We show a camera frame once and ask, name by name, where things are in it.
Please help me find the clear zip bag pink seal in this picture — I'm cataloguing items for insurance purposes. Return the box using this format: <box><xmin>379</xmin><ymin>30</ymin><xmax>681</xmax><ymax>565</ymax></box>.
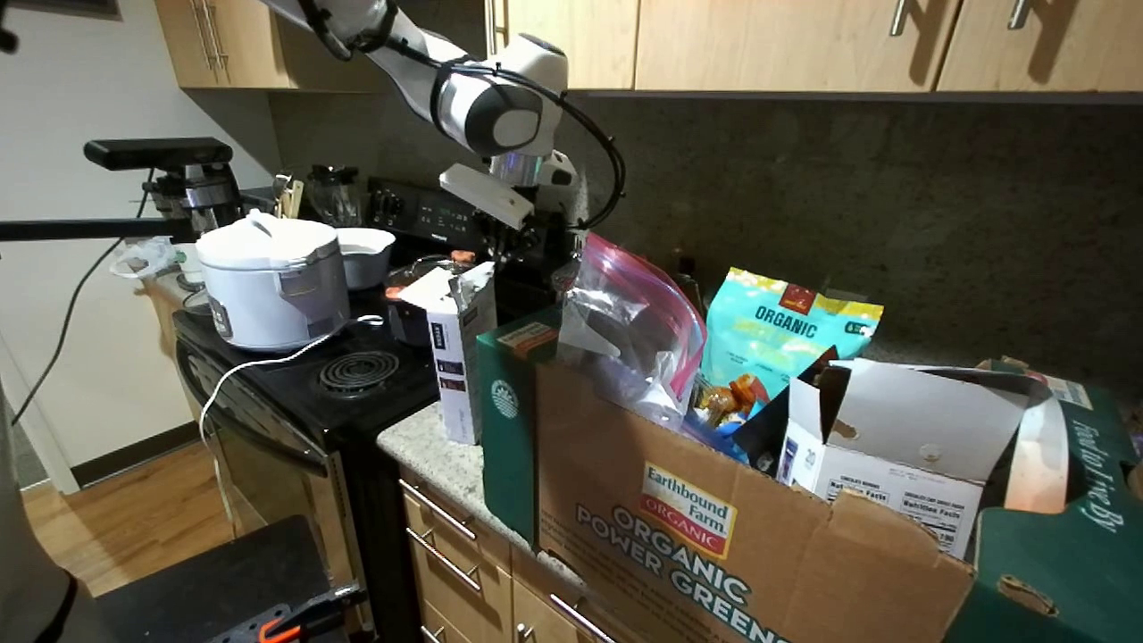
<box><xmin>550</xmin><ymin>230</ymin><xmax>708</xmax><ymax>433</ymax></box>

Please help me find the white ceramic pot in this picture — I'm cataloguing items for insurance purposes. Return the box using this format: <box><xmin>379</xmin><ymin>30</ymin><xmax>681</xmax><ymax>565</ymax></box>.
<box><xmin>334</xmin><ymin>225</ymin><xmax>398</xmax><ymax>292</ymax></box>

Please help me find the teal organic snack bag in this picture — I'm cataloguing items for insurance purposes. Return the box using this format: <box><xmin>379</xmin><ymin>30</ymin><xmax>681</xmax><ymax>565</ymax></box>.
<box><xmin>687</xmin><ymin>265</ymin><xmax>885</xmax><ymax>461</ymax></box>

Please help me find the dark wall frame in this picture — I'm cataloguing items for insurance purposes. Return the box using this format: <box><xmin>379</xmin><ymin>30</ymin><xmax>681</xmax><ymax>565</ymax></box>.
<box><xmin>0</xmin><ymin>0</ymin><xmax>121</xmax><ymax>22</ymax></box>

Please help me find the black horizontal rod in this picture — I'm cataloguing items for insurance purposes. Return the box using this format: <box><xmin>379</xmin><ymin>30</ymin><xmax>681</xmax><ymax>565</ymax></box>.
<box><xmin>0</xmin><ymin>214</ymin><xmax>200</xmax><ymax>242</ymax></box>

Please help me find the thin dark camera cable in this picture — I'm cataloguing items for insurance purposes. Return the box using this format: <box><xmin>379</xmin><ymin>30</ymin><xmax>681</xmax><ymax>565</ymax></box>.
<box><xmin>7</xmin><ymin>177</ymin><xmax>155</xmax><ymax>424</ymax></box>

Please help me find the green brown cardboard produce box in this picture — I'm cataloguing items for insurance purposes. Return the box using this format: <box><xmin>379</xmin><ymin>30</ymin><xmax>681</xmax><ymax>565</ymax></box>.
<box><xmin>471</xmin><ymin>300</ymin><xmax>1143</xmax><ymax>643</ymax></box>

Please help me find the white open carton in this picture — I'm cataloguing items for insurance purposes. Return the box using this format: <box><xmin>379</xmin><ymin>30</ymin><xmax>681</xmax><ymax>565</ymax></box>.
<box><xmin>773</xmin><ymin>355</ymin><xmax>1044</xmax><ymax>565</ymax></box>

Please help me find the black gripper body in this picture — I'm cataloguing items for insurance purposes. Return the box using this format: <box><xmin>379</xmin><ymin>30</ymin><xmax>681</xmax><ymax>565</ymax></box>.
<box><xmin>484</xmin><ymin>202</ymin><xmax>583</xmax><ymax>296</ymax></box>

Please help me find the black camera stand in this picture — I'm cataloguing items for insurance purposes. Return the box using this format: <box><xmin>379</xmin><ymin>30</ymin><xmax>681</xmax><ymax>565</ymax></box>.
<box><xmin>139</xmin><ymin>165</ymin><xmax>245</xmax><ymax>241</ymax></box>

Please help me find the dark glass kettle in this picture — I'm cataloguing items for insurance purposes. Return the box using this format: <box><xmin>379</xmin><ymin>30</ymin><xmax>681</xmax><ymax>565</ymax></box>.
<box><xmin>300</xmin><ymin>161</ymin><xmax>369</xmax><ymax>230</ymax></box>

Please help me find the black stereo camera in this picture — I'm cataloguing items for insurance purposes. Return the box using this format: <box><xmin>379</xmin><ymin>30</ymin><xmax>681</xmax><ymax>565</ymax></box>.
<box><xmin>80</xmin><ymin>135</ymin><xmax>234</xmax><ymax>177</ymax></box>

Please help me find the black orange bar clamp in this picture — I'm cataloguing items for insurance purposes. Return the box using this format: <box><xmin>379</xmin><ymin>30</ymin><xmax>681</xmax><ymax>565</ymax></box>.
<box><xmin>253</xmin><ymin>584</ymin><xmax>373</xmax><ymax>643</ymax></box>

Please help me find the white cooker power cord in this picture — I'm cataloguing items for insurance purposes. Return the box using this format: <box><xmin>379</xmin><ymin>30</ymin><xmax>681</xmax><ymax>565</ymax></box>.
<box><xmin>194</xmin><ymin>310</ymin><xmax>388</xmax><ymax>446</ymax></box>

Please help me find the wooden drawer cabinet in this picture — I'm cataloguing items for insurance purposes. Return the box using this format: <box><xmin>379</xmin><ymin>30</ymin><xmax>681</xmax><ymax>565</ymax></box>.
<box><xmin>388</xmin><ymin>468</ymin><xmax>621</xmax><ymax>643</ymax></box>

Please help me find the white RXBAR snack box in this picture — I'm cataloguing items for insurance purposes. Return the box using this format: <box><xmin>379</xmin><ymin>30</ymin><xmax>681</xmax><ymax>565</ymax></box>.
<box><xmin>397</xmin><ymin>259</ymin><xmax>501</xmax><ymax>446</ymax></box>

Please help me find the white rice cooker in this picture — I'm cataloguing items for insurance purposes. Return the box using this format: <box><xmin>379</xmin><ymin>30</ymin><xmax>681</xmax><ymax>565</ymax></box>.
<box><xmin>194</xmin><ymin>208</ymin><xmax>356</xmax><ymax>358</ymax></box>

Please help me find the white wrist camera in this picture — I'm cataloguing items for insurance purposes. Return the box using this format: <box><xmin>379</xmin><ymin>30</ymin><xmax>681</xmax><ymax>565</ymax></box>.
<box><xmin>436</xmin><ymin>161</ymin><xmax>540</xmax><ymax>233</ymax></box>

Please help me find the black kitchen stove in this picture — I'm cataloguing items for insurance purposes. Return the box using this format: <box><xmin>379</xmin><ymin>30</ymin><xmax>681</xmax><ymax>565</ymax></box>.
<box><xmin>172</xmin><ymin>177</ymin><xmax>567</xmax><ymax>643</ymax></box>

